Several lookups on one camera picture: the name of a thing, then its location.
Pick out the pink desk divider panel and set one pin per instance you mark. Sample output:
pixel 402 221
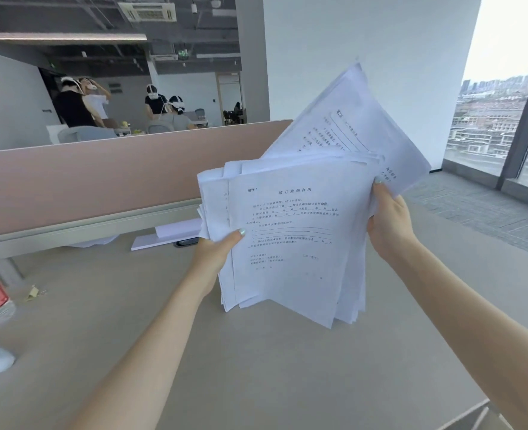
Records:
pixel 111 174

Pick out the person's left hand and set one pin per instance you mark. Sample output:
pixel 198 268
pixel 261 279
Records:
pixel 210 259

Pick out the ceiling air conditioner vent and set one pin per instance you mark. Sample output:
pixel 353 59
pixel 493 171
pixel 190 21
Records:
pixel 147 12

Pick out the white chair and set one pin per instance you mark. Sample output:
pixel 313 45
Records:
pixel 160 128

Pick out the white box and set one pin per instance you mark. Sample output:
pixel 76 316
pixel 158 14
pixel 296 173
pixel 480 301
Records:
pixel 165 235

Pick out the small yellow binder clip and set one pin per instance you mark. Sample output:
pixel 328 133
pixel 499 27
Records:
pixel 34 293

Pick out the stack of printed white papers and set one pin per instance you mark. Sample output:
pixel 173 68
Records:
pixel 308 210

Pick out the black smartphone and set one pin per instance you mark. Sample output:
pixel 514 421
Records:
pixel 186 242

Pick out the person's left forearm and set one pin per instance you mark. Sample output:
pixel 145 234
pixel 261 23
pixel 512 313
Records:
pixel 143 358

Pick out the dark window frame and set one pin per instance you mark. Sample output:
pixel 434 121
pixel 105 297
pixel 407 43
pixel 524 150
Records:
pixel 526 116

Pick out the person's right thumb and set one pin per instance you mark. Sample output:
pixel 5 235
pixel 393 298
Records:
pixel 382 194

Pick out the long ceiling light strip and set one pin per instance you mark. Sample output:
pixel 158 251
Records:
pixel 62 37

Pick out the person's right hand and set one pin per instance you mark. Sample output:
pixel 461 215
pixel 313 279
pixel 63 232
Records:
pixel 391 223

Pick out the person's right forearm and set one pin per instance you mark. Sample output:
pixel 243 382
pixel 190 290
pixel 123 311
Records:
pixel 474 326

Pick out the white paper sheet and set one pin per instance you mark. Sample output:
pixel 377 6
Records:
pixel 96 241

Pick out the person's left thumb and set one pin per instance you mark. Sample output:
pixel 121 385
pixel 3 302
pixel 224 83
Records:
pixel 234 239

